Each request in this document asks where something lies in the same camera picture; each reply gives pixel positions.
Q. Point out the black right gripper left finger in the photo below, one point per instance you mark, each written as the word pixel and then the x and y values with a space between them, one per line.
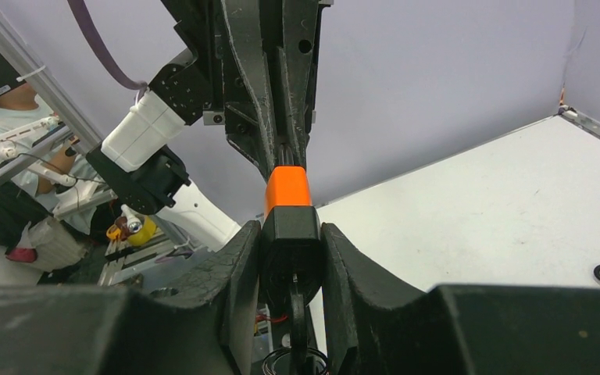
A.
pixel 202 324

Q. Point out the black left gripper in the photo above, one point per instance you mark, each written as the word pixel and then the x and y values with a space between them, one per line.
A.
pixel 248 65

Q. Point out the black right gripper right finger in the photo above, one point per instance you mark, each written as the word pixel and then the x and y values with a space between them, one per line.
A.
pixel 376 323

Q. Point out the black-headed key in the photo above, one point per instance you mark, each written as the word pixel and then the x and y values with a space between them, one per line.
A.
pixel 299 330

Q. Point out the orange Opel padlock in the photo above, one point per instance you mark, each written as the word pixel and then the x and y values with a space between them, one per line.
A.
pixel 291 258

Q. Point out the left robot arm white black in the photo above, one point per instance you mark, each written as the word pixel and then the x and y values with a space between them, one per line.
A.
pixel 135 159

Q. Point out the person in background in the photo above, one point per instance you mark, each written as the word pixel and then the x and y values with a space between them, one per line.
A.
pixel 92 222

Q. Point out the aluminium frame rail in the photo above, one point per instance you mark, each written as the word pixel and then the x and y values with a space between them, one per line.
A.
pixel 20 105

